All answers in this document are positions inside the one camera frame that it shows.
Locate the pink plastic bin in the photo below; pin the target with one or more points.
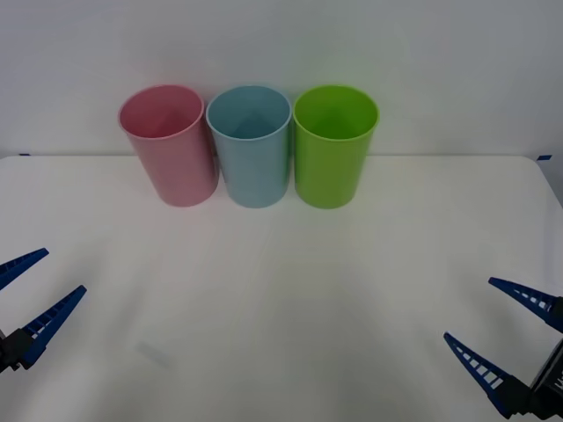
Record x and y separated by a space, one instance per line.
180 171

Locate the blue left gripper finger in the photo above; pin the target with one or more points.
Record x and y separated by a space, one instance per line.
41 327
19 266

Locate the green plastic bin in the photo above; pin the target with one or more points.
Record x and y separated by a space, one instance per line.
327 176

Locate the pale blue plastic bin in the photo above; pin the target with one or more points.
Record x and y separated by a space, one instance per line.
257 176

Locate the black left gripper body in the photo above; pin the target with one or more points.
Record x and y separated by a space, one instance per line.
3 351

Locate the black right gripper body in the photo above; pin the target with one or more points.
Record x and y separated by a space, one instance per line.
552 387

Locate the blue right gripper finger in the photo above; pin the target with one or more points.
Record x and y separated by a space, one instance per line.
538 299
497 378

